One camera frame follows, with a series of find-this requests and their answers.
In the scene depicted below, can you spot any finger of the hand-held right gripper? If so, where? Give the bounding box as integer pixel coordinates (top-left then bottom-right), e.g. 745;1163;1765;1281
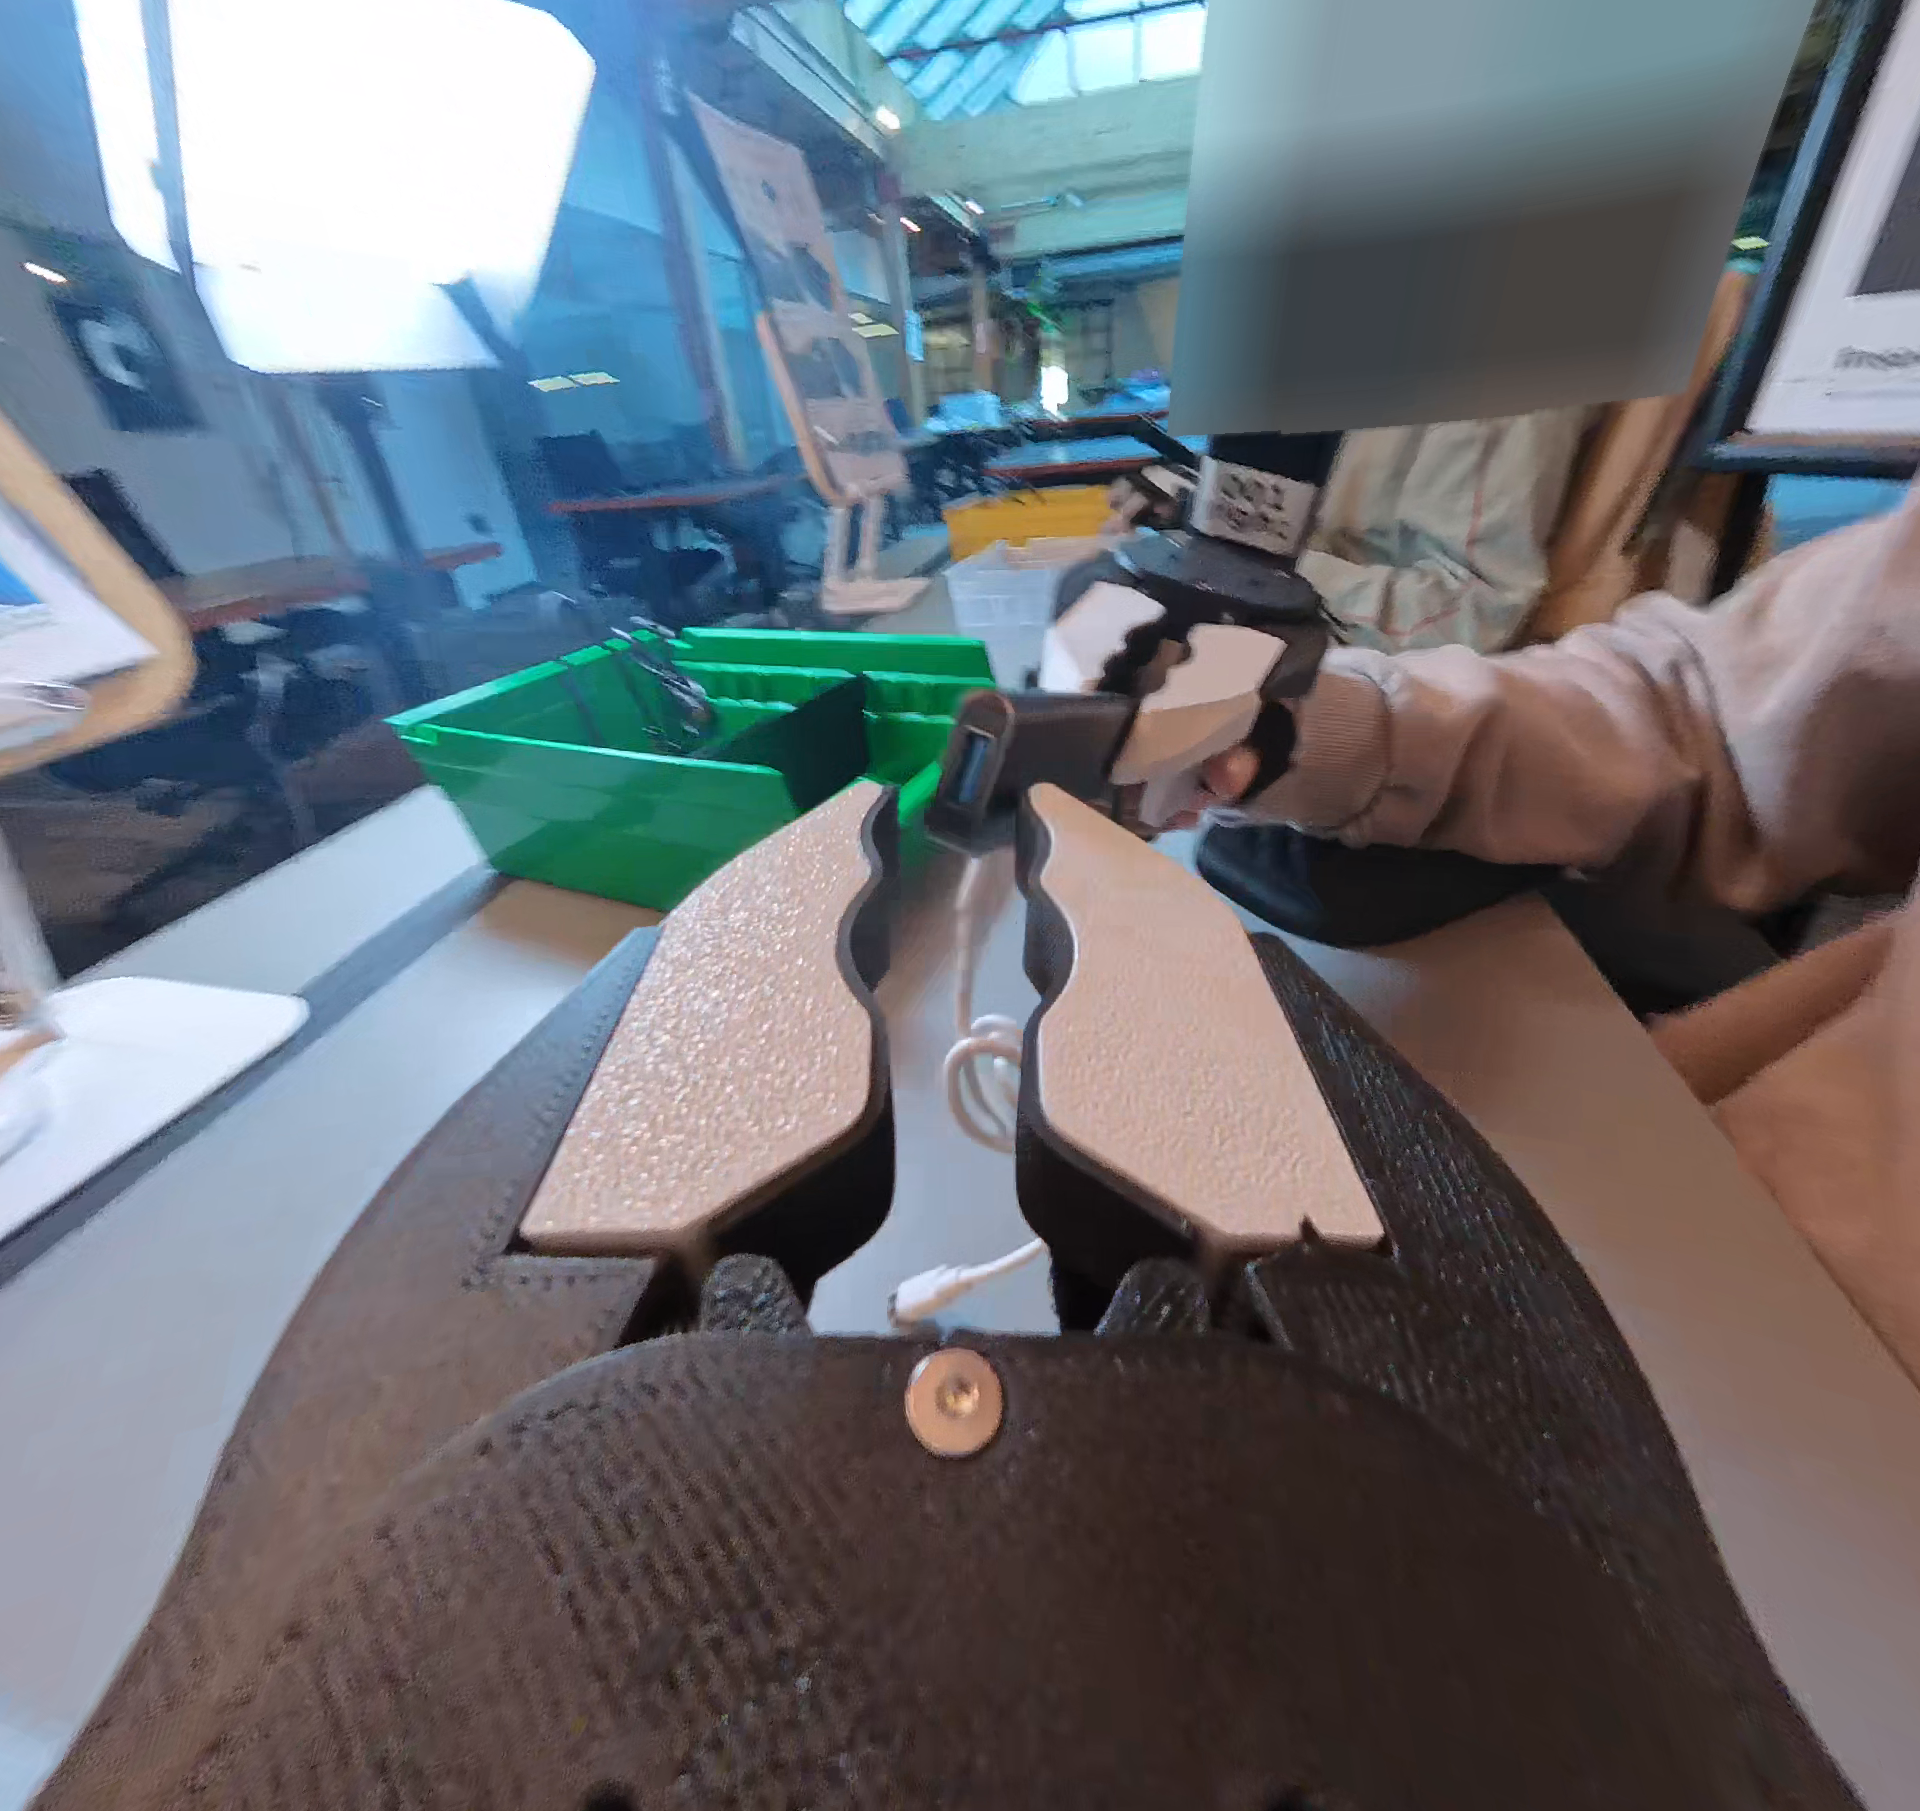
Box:
1037;592;1193;702
1111;625;1292;835

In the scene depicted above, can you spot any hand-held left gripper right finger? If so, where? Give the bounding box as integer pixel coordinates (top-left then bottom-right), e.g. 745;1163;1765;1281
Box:
1015;782;1388;1306

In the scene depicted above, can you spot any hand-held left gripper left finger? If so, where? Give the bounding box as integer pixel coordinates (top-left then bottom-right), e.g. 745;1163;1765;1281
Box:
517;780;905;1303

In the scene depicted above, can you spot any grey metal usb hub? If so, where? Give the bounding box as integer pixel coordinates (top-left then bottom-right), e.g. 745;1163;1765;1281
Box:
922;690;1137;852

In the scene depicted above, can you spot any green plastic bin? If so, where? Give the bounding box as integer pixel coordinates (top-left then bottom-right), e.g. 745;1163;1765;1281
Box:
387;625;999;913

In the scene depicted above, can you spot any person's right forearm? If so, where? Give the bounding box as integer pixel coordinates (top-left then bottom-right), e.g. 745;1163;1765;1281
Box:
1261;490;1920;913

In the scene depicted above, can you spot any white plastic tub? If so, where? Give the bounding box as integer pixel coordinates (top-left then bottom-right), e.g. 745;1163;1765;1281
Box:
942;551;1074;689

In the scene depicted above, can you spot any yellow storage bin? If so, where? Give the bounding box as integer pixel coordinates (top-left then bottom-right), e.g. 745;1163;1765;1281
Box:
946;482;1119;563

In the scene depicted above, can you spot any black wrist rest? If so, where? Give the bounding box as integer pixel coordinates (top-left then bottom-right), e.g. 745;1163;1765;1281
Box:
1198;820;1786;1018

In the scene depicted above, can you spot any background document stand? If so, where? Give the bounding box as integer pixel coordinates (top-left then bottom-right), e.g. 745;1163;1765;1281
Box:
687;94;934;619

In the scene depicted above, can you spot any document stand with wooden board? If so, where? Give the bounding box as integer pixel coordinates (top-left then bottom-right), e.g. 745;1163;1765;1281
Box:
0;409;313;1249

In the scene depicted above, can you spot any framed poster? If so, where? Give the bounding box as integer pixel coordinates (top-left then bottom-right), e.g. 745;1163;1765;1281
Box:
1694;0;1920;468

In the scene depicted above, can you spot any printed instruction sheet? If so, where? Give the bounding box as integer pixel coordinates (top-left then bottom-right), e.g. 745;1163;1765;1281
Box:
0;499;158;709

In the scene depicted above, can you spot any coiled dark cable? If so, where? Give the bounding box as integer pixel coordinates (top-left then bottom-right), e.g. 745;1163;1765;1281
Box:
607;618;720;750

